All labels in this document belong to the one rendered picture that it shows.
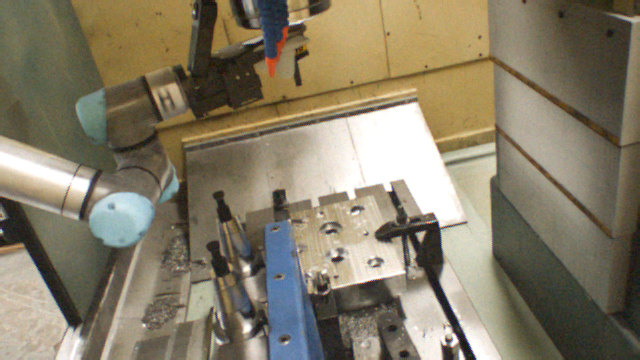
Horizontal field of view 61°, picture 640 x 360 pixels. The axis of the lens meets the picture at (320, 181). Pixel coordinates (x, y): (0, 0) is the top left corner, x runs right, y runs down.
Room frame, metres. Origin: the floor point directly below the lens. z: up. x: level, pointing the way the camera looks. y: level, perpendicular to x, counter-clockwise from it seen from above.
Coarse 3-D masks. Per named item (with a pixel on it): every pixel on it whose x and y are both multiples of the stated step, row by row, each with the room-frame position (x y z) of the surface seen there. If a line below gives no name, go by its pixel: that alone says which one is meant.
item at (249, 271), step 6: (252, 246) 0.61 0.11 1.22; (258, 252) 0.60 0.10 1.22; (258, 258) 0.60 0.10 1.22; (252, 264) 0.57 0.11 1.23; (258, 264) 0.57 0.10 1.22; (264, 264) 0.60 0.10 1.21; (240, 270) 0.57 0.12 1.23; (246, 270) 0.56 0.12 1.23; (252, 270) 0.57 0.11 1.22; (258, 270) 0.57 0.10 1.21; (240, 276) 0.56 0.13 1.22; (246, 276) 0.56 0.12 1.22; (252, 276) 0.57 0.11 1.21
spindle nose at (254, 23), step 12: (228, 0) 0.86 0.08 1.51; (240, 0) 0.82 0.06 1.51; (252, 0) 0.81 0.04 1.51; (288, 0) 0.80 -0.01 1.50; (300, 0) 0.80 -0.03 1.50; (312, 0) 0.81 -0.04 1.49; (324, 0) 0.83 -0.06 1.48; (240, 12) 0.83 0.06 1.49; (252, 12) 0.81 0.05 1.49; (288, 12) 0.80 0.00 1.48; (300, 12) 0.81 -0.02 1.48; (312, 12) 0.81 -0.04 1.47; (324, 12) 0.83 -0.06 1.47; (240, 24) 0.84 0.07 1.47; (252, 24) 0.82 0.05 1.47
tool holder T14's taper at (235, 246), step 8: (232, 216) 0.59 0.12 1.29; (216, 224) 0.59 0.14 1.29; (224, 224) 0.58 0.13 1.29; (232, 224) 0.58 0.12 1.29; (240, 224) 0.59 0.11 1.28; (224, 232) 0.58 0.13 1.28; (232, 232) 0.58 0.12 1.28; (240, 232) 0.58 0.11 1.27; (224, 240) 0.58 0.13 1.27; (232, 240) 0.57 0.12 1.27; (240, 240) 0.58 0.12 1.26; (224, 248) 0.58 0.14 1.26; (232, 248) 0.57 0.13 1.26; (240, 248) 0.58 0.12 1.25; (248, 248) 0.58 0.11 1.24; (232, 256) 0.57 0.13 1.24; (240, 256) 0.57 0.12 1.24; (248, 256) 0.58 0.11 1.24; (232, 264) 0.57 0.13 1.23; (240, 264) 0.57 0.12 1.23; (248, 264) 0.57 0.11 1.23
